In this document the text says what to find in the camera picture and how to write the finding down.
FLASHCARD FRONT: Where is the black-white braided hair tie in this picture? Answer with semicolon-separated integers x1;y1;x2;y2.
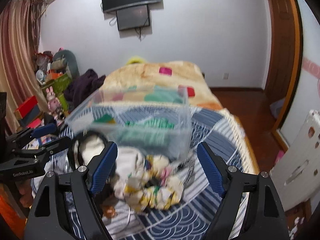
175;152;197;183

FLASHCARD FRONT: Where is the white cloth with black strap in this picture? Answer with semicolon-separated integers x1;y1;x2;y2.
67;131;144;200

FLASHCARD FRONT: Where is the green striped sock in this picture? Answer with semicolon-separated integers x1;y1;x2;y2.
117;118;175;147

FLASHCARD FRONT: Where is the person's hand on handle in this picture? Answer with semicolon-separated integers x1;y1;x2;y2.
16;179;34;208

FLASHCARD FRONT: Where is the green yellow sponge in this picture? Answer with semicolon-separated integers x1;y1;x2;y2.
94;114;116;124

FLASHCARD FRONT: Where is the red striped curtain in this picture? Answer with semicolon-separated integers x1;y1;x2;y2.
1;0;47;133

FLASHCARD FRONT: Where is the small black wall monitor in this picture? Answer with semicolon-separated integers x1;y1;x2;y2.
116;5;150;31

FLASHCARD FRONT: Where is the brown wooden door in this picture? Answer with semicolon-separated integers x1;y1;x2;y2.
265;0;303;132

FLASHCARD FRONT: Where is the navy white patterned bedspread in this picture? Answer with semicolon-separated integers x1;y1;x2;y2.
31;103;259;240

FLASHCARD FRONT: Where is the green cardboard box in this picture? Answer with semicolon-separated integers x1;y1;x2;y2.
41;74;72;95

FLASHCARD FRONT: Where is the white cable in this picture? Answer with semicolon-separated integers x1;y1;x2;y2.
125;204;141;230

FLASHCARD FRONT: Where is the floral yellow scrunchie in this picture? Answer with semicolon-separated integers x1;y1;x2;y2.
112;155;184;213

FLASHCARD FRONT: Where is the white suitcase with stickers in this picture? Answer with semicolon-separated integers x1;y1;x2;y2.
270;110;320;211

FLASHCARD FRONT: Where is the beige blanket with coloured squares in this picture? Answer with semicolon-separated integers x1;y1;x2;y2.
102;61;223;111

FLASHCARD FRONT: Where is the pink plush bunny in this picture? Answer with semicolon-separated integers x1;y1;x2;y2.
46;86;63;116

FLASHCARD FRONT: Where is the clear plastic storage box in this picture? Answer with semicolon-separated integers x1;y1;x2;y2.
66;86;192;161

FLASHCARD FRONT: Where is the dark purple garment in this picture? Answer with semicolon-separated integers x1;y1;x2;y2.
63;69;106;112

